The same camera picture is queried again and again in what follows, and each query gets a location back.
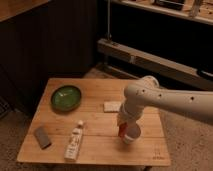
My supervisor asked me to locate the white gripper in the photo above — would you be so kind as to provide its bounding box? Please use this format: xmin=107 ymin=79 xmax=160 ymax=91
xmin=117 ymin=103 xmax=143 ymax=127

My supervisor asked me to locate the red pepper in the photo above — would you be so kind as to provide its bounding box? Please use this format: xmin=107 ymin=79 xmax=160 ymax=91
xmin=118 ymin=123 xmax=127 ymax=138

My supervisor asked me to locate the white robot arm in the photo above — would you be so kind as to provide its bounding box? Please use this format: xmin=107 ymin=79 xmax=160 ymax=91
xmin=117 ymin=76 xmax=213 ymax=126

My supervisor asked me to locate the green ceramic plate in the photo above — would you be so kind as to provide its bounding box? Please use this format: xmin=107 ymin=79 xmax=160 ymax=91
xmin=50 ymin=85 xmax=82 ymax=112

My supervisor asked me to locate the beige sponge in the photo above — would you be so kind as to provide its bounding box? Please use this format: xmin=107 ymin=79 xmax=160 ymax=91
xmin=103 ymin=101 xmax=121 ymax=112

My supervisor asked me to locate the wooden table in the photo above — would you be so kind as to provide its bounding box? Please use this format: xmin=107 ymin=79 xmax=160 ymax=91
xmin=17 ymin=78 xmax=171 ymax=166

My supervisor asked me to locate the white tube with cap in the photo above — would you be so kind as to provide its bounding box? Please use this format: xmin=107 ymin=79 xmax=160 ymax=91
xmin=64 ymin=120 xmax=84 ymax=161

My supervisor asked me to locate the metal pole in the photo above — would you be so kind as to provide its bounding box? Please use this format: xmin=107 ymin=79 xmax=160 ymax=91
xmin=107 ymin=0 xmax=111 ymax=40

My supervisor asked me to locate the wooden shelf rail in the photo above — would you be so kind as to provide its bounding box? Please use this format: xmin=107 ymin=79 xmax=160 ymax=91
xmin=97 ymin=38 xmax=213 ymax=82

